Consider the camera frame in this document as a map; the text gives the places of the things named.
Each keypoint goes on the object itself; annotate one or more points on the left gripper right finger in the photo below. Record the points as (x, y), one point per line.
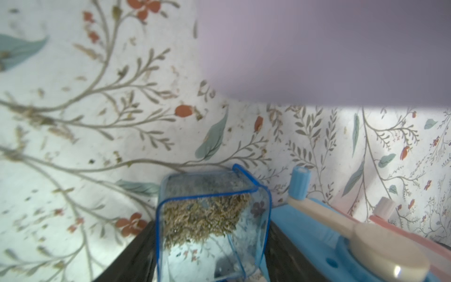
(285, 263)

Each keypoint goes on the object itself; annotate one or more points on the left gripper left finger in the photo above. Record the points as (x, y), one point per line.
(137, 262)

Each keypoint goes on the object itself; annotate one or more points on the blue pencil sharpener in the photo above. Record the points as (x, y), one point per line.
(305, 222)

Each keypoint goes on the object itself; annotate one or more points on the blue clear shavings tray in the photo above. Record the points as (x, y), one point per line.
(211, 226)

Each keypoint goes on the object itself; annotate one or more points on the pink pencil sharpener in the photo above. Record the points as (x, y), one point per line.
(392, 253)

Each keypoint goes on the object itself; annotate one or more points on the purple tissue box toy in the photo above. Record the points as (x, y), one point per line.
(328, 53)

